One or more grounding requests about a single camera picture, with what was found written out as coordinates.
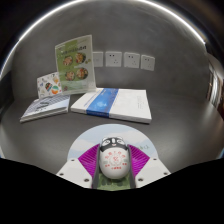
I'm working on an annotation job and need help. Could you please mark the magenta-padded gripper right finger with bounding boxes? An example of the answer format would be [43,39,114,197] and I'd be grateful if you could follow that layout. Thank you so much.
[128,143,172,189]

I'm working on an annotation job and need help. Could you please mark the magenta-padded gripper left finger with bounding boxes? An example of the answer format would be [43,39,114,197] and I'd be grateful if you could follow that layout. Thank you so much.
[55,143,101,190]

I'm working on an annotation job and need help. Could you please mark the round landscape print mouse pad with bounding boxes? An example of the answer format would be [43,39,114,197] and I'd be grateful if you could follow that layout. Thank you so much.
[67,123,160,192]

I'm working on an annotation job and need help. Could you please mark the white panda computer mouse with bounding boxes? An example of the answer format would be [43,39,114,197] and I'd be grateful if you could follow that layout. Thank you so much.
[98,135,131,180]

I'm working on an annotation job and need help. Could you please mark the white sticker card stand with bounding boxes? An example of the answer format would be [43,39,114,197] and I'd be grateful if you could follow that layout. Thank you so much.
[36,71,63,100]

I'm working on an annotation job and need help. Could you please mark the white wall sockets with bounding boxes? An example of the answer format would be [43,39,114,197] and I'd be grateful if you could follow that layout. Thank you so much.
[92,50,156,72]

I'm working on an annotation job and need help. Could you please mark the green menu sign stand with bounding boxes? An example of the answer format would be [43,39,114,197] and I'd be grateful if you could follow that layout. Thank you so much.
[54,34,97,96]

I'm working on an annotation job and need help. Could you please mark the grey striped book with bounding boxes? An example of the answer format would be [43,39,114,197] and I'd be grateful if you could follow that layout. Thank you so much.
[19,94,71,124]

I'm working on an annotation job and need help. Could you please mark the white book with blue band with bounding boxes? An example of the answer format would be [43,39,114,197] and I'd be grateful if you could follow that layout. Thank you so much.
[70,87,153,125]

